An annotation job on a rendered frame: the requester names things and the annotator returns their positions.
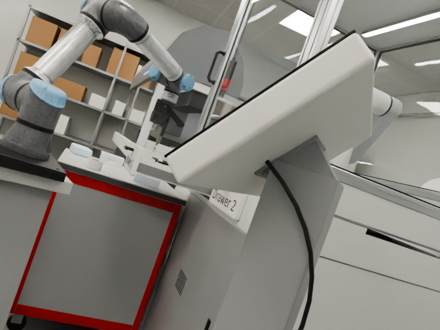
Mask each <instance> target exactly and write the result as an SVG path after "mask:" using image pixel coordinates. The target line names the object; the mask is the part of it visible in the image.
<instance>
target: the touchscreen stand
mask: <svg viewBox="0 0 440 330"><path fill-rule="evenodd" d="M272 165H273V167H275V169H276V170H277V172H278V173H279V174H280V175H281V177H282V178H283V180H284V181H285V183H286V184H287V186H288V188H289V190H290V191H291V193H292V195H293V197H294V198H295V200H296V202H297V203H298V205H299V208H300V211H301V213H302V216H303V218H304V221H305V223H306V226H307V228H308V233H309V237H310V242H311V245H312V251H313V258H314V269H315V267H316V264H317V262H318V258H319V256H320V253H321V250H322V247H323V244H324V242H325V239H326V236H327V233H328V231H329V228H330V226H331V222H332V220H333V217H334V214H335V212H336V209H337V206H338V204H339V200H340V198H341V195H342V192H343V190H344V187H343V185H342V184H341V183H340V182H339V181H338V180H337V179H335V178H332V177H329V176H326V175H323V174H319V173H317V172H314V171H312V170H308V169H306V168H302V167H300V166H296V165H294V164H290V163H288V162H284V161H282V160H278V159H275V160H273V162H272ZM309 279H310V273H309V260H308V250H307V246H306V240H305V237H304V232H303V228H302V226H301V223H300V221H299V218H298V216H297V213H296V211H295V208H294V206H293V204H292V203H291V201H290V199H289V197H288V195H287V193H286V192H285V190H284V188H283V187H282V184H281V183H280V182H279V181H278V179H277V178H276V176H275V175H274V174H273V173H272V171H271V170H270V171H269V173H268V176H267V179H266V181H265V185H264V187H263V190H262V193H261V196H260V198H259V201H258V204H257V207H256V209H255V212H254V214H253V218H252V220H251V223H250V226H249V228H248V231H247V234H246V237H245V240H244V243H243V245H242V248H241V251H240V254H239V256H238V259H237V262H236V265H235V267H234V270H233V273H232V276H231V278H230V282H229V284H228V287H227V290H226V292H225V296H224V298H223V301H222V303H221V306H220V309H219V312H218V314H217V317H216V320H215V323H214V325H213V329H212V330H293V327H294V324H295V322H296V319H297V316H298V314H299V310H300V308H301V305H302V303H303V300H304V296H305V294H306V291H307V289H308V286H309Z"/></svg>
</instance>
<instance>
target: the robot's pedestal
mask: <svg viewBox="0 0 440 330"><path fill-rule="evenodd" d="M72 186H73V183H72V182H71V181H70V180H69V179H68V177H67V176H66V177H65V180H64V182H61V181H56V180H53V179H48V178H45V177H40V176H37V175H32V174H27V173H24V172H19V171H16V170H11V169H8V168H4V167H0V330H4V328H5V324H6V322H7V319H8V316H9V314H10V310H11V308H12V304H13V302H14V299H15V296H16V294H17V291H18V288H19V285H20V282H21V280H22V276H23V275H24V271H25V269H26V265H27V263H28V260H29V256H30V255H31V251H32V249H33V246H34V243H35V240H36V237H37V235H38V232H39V229H40V226H41V223H42V221H43V217H44V216H45V212H46V209H47V207H48V203H49V201H50V197H51V196H52V192H57V193H62V194H67V195H69V194H70V192H71V189H72Z"/></svg>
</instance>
